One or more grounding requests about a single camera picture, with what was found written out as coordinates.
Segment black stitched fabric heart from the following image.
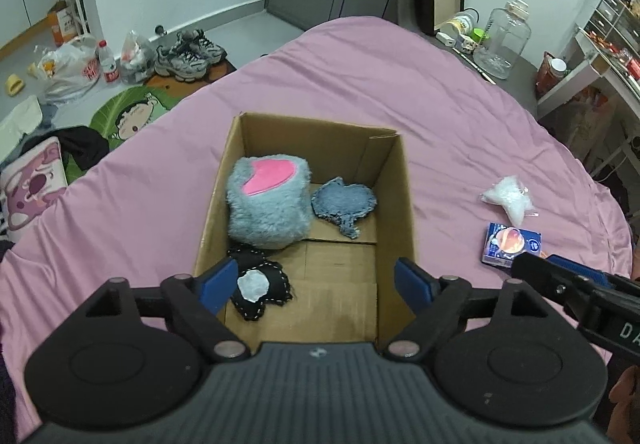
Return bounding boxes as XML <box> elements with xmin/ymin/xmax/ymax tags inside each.
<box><xmin>227</xmin><ymin>244</ymin><xmax>293</xmax><ymax>322</ymax></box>

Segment grey pink plush toy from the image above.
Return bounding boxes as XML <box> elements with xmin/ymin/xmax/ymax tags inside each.
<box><xmin>226</xmin><ymin>154</ymin><xmax>312</xmax><ymax>250</ymax></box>

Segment grey denim fabric heart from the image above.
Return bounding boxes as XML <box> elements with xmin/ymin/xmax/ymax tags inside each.
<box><xmin>311</xmin><ymin>177</ymin><xmax>378</xmax><ymax>239</ymax></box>

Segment person's right hand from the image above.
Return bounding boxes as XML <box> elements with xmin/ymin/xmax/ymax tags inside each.
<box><xmin>606</xmin><ymin>366</ymin><xmax>639</xmax><ymax>444</ymax></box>

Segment blue tissue pack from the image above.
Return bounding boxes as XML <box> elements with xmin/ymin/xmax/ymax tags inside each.
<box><xmin>480</xmin><ymin>222</ymin><xmax>542</xmax><ymax>269</ymax></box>

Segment clear bag white beads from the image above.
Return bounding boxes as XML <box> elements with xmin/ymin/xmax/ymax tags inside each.
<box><xmin>480</xmin><ymin>175</ymin><xmax>537</xmax><ymax>227</ymax></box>

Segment pink bed sheet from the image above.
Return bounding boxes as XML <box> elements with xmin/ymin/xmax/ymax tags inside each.
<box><xmin>1</xmin><ymin>18</ymin><xmax>632</xmax><ymax>438</ymax></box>

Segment green cartoon floor mat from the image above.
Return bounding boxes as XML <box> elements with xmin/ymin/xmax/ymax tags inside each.
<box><xmin>64</xmin><ymin>86</ymin><xmax>178</xmax><ymax>184</ymax></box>

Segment black clothing on floor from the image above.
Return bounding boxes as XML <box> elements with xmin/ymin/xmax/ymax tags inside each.
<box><xmin>21</xmin><ymin>126</ymin><xmax>110</xmax><ymax>171</ymax></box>

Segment pink cartoon pillow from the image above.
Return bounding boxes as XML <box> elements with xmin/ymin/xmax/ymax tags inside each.
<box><xmin>1</xmin><ymin>138</ymin><xmax>67</xmax><ymax>243</ymax></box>

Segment red jar white lid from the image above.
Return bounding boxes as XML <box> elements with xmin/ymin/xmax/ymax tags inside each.
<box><xmin>535</xmin><ymin>51</ymin><xmax>567</xmax><ymax>99</ymax></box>

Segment grey sneaker pair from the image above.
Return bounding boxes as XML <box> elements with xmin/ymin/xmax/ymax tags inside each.
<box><xmin>154</xmin><ymin>30</ymin><xmax>227</xmax><ymax>82</ymax></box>

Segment red label water bottle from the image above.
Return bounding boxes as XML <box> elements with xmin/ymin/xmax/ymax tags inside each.
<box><xmin>96</xmin><ymin>39</ymin><xmax>119</xmax><ymax>84</ymax></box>

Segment clear bag of trash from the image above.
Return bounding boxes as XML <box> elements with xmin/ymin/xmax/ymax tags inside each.
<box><xmin>120</xmin><ymin>30</ymin><xmax>156</xmax><ymax>85</ymax></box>

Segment white desk shelf unit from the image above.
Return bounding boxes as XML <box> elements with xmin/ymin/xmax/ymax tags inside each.
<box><xmin>534</xmin><ymin>0</ymin><xmax>640</xmax><ymax>176</ymax></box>

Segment white plastic shopping bag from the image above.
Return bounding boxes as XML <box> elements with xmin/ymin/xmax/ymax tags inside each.
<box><xmin>36</xmin><ymin>35</ymin><xmax>101</xmax><ymax>105</ymax></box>

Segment large clear plastic jar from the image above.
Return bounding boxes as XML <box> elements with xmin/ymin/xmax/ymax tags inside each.
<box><xmin>473</xmin><ymin>0</ymin><xmax>532</xmax><ymax>80</ymax></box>

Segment small orange cardboard box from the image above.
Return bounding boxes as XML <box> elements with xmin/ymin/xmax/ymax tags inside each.
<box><xmin>47</xmin><ymin>0</ymin><xmax>78</xmax><ymax>47</ymax></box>

